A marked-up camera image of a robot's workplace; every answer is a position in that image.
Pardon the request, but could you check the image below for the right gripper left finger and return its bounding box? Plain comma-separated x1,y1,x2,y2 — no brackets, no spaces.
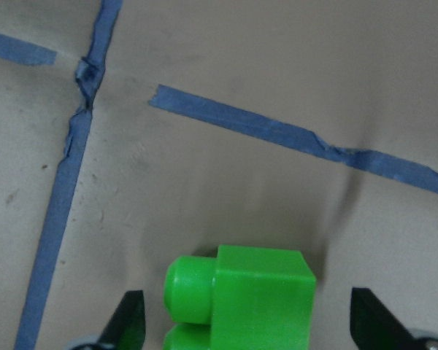
98,290,146,350

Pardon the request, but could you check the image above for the green toy block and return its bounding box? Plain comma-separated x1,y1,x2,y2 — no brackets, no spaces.
163,245,316,349

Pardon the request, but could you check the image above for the brown paper table cover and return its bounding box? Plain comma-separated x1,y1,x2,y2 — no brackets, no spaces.
0,0,438,350

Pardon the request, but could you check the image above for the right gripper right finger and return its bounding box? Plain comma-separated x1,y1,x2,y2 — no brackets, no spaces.
350,287,438,350

